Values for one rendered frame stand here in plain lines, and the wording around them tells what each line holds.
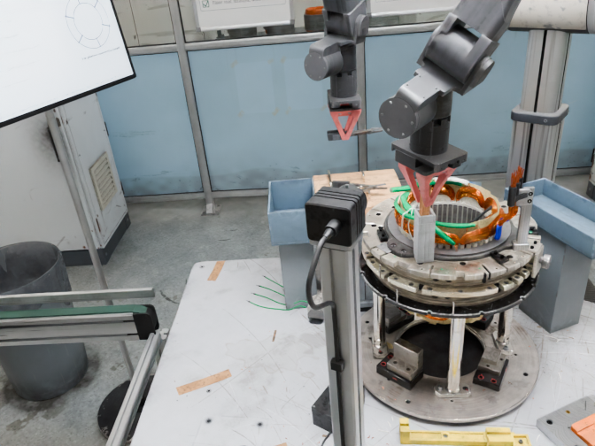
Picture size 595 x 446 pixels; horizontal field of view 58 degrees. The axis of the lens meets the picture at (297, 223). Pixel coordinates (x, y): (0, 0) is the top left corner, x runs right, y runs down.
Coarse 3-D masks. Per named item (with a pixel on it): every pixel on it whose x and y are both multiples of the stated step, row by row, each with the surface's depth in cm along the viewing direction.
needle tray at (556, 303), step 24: (552, 192) 120; (552, 216) 107; (576, 216) 114; (552, 240) 110; (576, 240) 102; (552, 264) 112; (576, 264) 111; (552, 288) 114; (576, 288) 115; (528, 312) 124; (552, 312) 116; (576, 312) 119
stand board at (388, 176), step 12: (324, 180) 130; (336, 180) 130; (348, 180) 129; (360, 180) 129; (372, 180) 128; (384, 180) 127; (396, 180) 127; (372, 192) 122; (384, 192) 122; (396, 192) 121; (372, 204) 117
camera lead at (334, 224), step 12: (324, 228) 46; (336, 228) 46; (324, 240) 45; (312, 264) 44; (312, 276) 44; (312, 300) 45; (336, 324) 53; (336, 336) 54; (336, 348) 55; (336, 360) 56; (336, 372) 56; (336, 384) 57
